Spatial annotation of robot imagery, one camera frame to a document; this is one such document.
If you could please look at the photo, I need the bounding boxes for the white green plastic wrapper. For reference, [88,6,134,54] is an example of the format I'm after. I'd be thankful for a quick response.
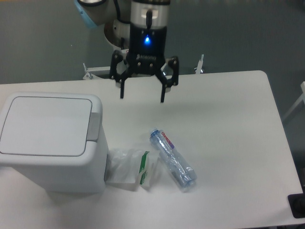
[105,148,159,189]

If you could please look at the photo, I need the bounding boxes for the white frame at right edge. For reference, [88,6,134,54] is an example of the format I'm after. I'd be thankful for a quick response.
[282,82,305,125]

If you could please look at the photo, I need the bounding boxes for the black clamp at table edge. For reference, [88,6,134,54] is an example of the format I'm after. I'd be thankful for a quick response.
[288,193,305,219]

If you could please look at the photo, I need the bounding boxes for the white plastic trash can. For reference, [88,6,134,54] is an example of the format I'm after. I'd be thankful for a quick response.
[0,92,109,193]

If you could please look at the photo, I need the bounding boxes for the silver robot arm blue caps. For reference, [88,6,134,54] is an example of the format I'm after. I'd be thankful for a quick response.
[74,0,179,103]

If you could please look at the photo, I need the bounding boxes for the clear plastic water bottle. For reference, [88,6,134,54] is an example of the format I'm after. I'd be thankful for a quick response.
[150,128,197,189]

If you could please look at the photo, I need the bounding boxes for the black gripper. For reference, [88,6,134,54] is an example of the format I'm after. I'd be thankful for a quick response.
[109,23,179,103]

